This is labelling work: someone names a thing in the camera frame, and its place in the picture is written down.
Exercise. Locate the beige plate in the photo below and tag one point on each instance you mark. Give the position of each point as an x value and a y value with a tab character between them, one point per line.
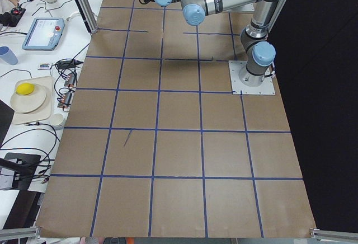
29	102

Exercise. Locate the blue teach pendant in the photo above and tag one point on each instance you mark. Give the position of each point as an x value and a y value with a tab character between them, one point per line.
44	34

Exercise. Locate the yellow lemon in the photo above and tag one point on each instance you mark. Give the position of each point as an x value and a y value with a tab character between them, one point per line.
25	89

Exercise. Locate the blue plastic cup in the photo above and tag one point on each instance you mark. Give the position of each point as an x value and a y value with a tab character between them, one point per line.
7	55

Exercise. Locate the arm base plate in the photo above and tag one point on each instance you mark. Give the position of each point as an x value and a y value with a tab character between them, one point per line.
244	83

